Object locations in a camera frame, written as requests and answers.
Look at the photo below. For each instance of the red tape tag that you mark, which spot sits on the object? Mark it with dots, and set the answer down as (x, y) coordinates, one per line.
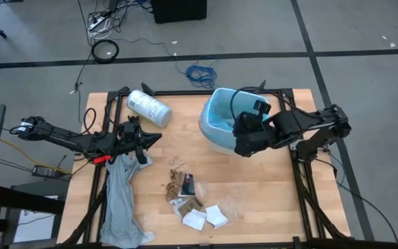
(102, 159)

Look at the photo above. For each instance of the brown paper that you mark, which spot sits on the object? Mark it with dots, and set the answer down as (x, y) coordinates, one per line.
(174, 183)

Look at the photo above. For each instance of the white power strip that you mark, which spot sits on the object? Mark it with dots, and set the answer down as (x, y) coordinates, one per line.
(96, 23)

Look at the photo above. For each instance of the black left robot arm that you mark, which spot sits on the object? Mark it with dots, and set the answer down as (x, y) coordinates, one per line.
(64, 140)

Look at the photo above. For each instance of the white paper napkin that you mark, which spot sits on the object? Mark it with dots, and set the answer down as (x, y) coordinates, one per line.
(217, 217)

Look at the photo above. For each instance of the black power adapter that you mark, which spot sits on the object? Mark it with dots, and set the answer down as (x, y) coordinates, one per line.
(45, 171)

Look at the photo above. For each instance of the black box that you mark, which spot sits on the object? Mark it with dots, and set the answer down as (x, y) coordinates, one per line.
(178, 10)

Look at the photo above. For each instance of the black aluminium table frame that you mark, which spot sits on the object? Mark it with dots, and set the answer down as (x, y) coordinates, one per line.
(181, 93)

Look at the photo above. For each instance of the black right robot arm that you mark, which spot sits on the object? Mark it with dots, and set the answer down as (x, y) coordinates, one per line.
(289, 126)

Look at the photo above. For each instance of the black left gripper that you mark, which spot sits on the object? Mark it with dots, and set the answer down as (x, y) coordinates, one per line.
(128, 136)

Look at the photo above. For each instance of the small white paper scrap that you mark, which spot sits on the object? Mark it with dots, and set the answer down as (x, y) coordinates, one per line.
(175, 201)

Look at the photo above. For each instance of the white wipes canister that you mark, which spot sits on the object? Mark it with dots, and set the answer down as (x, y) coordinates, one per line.
(149, 108)

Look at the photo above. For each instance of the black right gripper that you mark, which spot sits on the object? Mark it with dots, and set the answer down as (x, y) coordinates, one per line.
(251, 136)

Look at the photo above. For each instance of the small paper packet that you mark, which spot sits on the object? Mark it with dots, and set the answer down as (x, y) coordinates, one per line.
(173, 160)
(179, 166)

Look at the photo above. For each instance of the black stand beam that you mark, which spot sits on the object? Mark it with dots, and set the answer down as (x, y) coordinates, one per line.
(26, 200)

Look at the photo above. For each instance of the blue plastic trash bag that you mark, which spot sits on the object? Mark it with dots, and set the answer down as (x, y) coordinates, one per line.
(219, 114)

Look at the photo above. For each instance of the black red snack wrapper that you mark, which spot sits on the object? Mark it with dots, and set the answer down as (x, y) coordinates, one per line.
(188, 186)

